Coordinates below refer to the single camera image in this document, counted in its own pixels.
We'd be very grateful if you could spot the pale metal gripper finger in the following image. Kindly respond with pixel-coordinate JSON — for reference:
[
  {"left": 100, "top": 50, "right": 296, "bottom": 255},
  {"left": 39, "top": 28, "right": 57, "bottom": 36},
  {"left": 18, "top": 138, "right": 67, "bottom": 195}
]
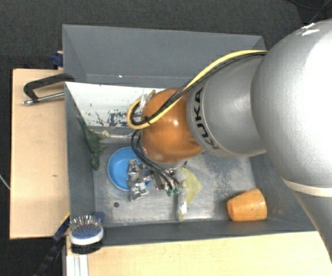
[
  {"left": 127, "top": 159, "right": 145, "bottom": 183},
  {"left": 128, "top": 181, "right": 150, "bottom": 202}
]

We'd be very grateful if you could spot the blue bowl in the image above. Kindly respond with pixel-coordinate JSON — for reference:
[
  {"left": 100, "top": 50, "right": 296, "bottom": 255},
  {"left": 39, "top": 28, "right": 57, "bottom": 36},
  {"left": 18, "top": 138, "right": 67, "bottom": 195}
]
[{"left": 107, "top": 146, "right": 153, "bottom": 192}]

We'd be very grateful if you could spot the pale yellow cloth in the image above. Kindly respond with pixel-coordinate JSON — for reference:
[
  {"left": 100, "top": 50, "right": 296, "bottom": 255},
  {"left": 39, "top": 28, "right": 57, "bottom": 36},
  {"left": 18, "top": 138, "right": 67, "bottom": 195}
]
[{"left": 176, "top": 167, "right": 203, "bottom": 222}]

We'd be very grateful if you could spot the green toy dinosaur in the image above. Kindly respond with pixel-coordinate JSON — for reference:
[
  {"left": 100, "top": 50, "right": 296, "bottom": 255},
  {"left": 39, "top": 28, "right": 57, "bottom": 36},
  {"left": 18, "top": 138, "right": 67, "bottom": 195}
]
[{"left": 76, "top": 114, "right": 110, "bottom": 171}]

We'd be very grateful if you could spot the white and blue hairbrush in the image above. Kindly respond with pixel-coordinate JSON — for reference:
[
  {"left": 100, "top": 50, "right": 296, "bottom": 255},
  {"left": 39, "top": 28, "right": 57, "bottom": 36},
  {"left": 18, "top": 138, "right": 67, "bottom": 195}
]
[{"left": 68, "top": 214, "right": 105, "bottom": 247}]

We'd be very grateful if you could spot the orange cup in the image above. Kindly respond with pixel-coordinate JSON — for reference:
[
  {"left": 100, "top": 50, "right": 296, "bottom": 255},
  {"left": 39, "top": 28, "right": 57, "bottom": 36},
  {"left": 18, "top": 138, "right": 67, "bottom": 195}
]
[{"left": 226, "top": 187, "right": 268, "bottom": 222}]

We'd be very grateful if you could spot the brown cardboard board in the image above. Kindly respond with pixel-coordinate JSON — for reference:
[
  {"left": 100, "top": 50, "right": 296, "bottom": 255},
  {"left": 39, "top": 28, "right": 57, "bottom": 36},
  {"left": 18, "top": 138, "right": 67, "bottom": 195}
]
[{"left": 9, "top": 68, "right": 71, "bottom": 240}]

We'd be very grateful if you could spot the grey metal bin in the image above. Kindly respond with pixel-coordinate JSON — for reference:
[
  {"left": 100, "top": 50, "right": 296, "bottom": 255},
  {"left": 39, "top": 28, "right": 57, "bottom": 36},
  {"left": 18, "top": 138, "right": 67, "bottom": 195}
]
[{"left": 61, "top": 24, "right": 316, "bottom": 246}]

